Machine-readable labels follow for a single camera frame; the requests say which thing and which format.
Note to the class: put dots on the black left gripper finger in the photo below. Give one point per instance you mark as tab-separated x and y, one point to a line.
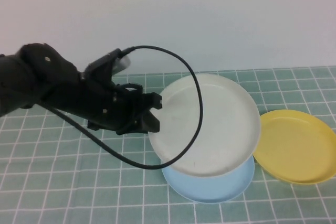
155	100
151	124

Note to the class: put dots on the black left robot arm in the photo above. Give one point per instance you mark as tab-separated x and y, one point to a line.
31	77

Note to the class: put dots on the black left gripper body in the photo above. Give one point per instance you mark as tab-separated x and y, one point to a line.
110	108

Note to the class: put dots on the green white checkered tablecloth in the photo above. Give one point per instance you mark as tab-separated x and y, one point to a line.
52	182

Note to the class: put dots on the light blue plastic plate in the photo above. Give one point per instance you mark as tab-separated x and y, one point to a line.
210	187

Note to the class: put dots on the yellow plastic plate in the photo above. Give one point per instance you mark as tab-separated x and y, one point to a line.
294	148

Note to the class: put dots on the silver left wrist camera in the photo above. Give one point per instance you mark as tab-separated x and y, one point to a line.
122	62

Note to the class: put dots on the white plastic plate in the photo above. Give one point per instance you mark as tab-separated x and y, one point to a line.
223	129

